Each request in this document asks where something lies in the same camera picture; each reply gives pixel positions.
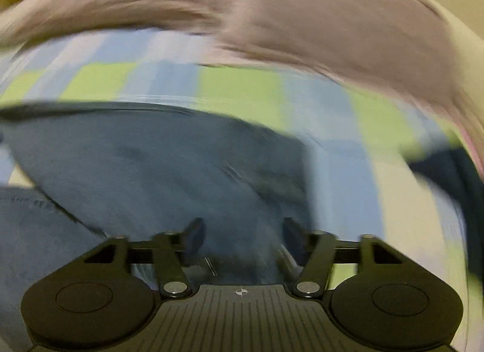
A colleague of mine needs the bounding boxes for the blue denim jeans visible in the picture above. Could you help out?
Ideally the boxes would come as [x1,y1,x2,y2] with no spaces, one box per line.
[1,103,312,351]

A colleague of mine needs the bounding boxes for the checkered bed sheet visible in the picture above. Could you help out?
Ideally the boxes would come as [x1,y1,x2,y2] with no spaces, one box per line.
[0,28,473,352]

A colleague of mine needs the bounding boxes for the dark navy garment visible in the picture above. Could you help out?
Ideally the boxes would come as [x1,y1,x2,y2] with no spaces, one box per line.
[407,147,484,277]

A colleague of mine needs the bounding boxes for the mauve pillow near headboard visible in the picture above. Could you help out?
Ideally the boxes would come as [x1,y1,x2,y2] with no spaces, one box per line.
[1,0,483,143]

